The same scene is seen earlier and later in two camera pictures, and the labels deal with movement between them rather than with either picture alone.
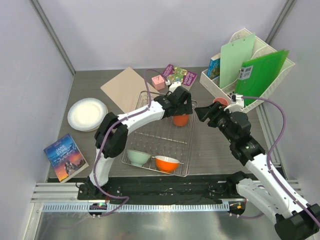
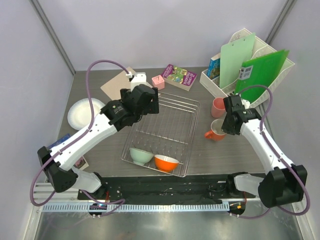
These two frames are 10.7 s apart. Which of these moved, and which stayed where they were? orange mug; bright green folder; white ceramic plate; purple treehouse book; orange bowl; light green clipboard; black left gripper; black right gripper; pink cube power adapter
Moved: orange mug; black left gripper; black right gripper
Stayed: purple treehouse book; white ceramic plate; orange bowl; pink cube power adapter; bright green folder; light green clipboard
